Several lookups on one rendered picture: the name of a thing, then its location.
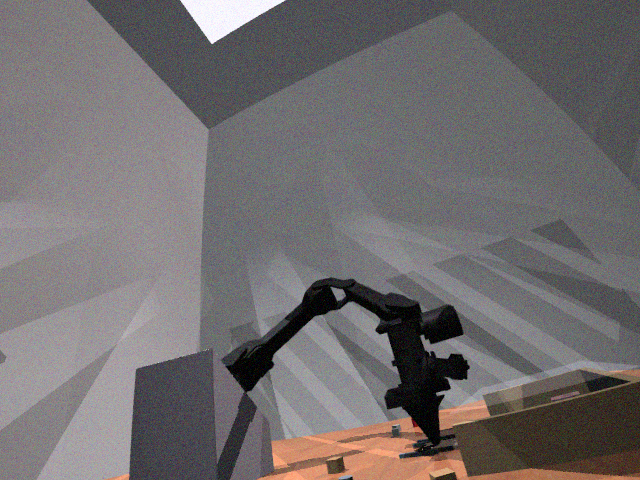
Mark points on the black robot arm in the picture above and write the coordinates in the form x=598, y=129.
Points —
x=401, y=318

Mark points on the small tan cube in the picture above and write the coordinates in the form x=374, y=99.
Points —
x=335, y=465
x=443, y=474

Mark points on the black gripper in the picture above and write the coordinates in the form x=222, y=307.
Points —
x=415, y=395

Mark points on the beige strip with blue dots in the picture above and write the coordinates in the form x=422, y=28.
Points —
x=448, y=444

